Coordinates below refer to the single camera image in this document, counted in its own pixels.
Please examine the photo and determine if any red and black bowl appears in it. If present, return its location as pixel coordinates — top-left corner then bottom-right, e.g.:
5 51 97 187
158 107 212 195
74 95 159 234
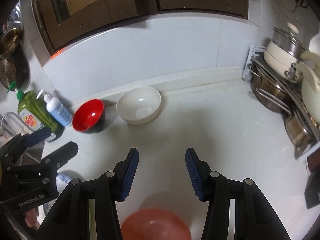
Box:
72 99 105 134

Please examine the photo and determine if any pink plastic bowl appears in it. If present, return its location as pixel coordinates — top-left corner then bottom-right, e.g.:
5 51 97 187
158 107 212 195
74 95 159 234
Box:
121 209 191 239

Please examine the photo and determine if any white ceramic bowl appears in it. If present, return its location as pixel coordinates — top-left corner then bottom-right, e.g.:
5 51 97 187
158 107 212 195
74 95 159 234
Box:
116 87 162 125

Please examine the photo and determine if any steel kitchen sink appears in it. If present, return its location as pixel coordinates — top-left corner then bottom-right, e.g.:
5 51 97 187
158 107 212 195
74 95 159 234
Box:
15 141 45 166

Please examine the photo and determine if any left hand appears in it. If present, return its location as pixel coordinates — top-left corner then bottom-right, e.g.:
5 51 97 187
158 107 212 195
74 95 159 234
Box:
25 209 37 228

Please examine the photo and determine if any steel faucet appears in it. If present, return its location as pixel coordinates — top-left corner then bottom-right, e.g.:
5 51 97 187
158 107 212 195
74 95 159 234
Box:
1 112 33 137

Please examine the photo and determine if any green dish soap bottle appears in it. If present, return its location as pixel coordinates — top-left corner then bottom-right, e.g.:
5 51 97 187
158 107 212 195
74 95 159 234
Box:
8 81 63 142

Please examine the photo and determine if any blue pump lotion bottle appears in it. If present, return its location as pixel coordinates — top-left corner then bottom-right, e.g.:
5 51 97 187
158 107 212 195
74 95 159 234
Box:
36 89 73 127

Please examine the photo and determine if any black knife block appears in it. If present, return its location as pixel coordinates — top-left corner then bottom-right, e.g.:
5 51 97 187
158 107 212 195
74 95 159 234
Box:
304 150 320 209

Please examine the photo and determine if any hanging steel strainer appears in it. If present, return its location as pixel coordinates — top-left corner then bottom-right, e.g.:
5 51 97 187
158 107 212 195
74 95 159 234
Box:
1 5 30 91

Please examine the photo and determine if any steel pot lower right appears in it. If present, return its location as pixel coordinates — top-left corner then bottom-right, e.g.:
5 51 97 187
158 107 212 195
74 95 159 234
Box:
285 107 314 149

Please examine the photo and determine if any steel pot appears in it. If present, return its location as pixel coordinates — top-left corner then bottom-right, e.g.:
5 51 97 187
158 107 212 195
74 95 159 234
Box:
249 64 291 115
285 107 314 149

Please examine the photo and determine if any steel pot lower left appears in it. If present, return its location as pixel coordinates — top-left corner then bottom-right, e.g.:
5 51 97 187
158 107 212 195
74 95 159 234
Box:
249 64 291 115

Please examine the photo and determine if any white metal pot rack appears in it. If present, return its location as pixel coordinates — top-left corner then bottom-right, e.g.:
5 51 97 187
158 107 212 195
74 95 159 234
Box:
242 46 319 160

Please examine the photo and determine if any cream ceramic pot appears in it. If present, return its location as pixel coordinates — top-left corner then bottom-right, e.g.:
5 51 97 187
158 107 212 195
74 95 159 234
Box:
295 52 320 126

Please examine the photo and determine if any cream cooker with steel lid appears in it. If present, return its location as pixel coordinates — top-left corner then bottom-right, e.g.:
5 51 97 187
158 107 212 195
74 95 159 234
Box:
264 22 306 83

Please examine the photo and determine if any white rice ladle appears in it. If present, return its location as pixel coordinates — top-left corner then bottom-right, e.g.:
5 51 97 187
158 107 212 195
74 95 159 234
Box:
309 31 320 56

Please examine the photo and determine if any dark wooden window frame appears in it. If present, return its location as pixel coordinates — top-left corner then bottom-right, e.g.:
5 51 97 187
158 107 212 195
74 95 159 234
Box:
31 0 249 55

